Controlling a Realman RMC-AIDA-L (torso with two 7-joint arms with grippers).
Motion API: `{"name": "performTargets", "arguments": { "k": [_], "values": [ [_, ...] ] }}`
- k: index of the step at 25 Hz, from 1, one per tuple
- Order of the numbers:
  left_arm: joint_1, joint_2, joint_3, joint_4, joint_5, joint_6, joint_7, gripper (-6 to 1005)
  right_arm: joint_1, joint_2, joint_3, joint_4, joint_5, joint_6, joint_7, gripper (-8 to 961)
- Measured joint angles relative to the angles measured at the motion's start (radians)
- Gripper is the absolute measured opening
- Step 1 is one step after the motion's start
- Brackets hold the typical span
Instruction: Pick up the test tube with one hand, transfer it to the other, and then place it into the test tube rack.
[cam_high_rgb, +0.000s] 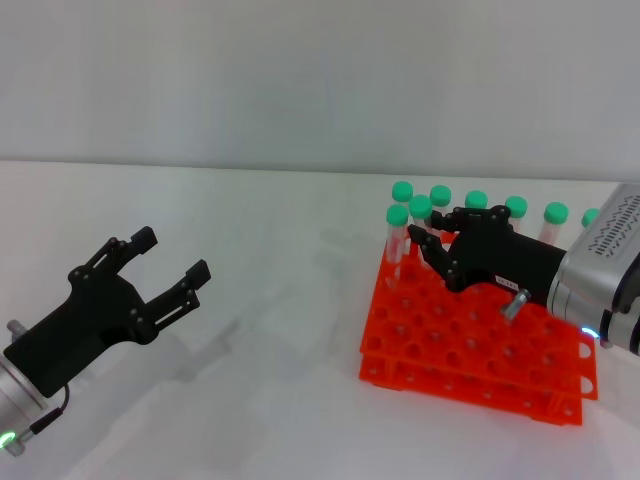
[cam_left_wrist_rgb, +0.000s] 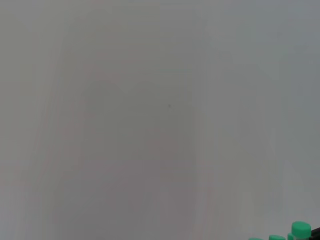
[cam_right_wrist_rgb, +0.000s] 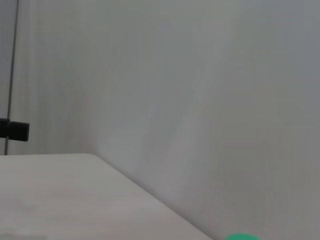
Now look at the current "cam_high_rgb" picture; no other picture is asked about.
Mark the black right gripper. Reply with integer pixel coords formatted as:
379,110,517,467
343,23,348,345
407,203,569,307

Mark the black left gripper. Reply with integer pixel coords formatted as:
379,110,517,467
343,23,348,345
2,226,213,399

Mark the orange plastic test tube rack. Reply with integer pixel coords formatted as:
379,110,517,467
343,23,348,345
358,233,599,427

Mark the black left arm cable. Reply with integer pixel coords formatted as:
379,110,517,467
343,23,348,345
8,383,72,457

